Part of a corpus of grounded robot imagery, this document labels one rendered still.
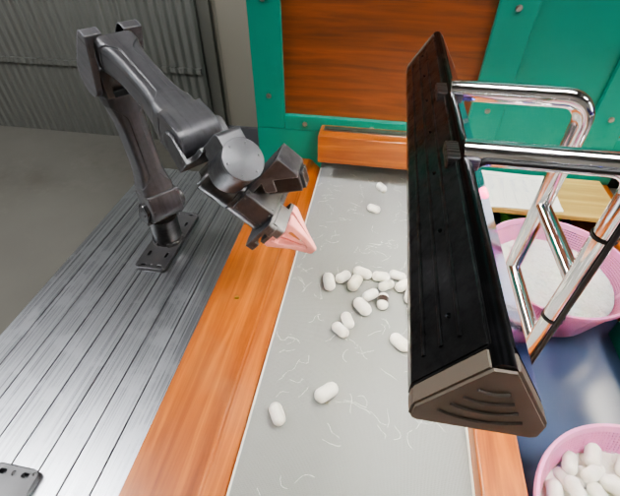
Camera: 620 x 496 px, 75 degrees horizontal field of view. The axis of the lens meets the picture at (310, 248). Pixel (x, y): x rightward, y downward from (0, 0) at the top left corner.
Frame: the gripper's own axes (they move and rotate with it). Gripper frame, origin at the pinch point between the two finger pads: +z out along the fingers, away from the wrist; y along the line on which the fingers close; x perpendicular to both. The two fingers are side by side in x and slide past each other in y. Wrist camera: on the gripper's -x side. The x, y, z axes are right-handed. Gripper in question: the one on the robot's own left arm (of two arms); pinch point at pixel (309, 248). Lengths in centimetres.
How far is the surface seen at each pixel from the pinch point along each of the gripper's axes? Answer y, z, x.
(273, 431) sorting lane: -24.9, 6.9, 9.4
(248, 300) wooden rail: -5.1, -1.6, 13.2
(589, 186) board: 40, 49, -31
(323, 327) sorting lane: -6.6, 10.1, 6.7
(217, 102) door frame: 182, -30, 102
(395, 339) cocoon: -8.2, 17.8, -2.3
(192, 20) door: 180, -64, 71
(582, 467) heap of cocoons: -22.3, 38.4, -16.2
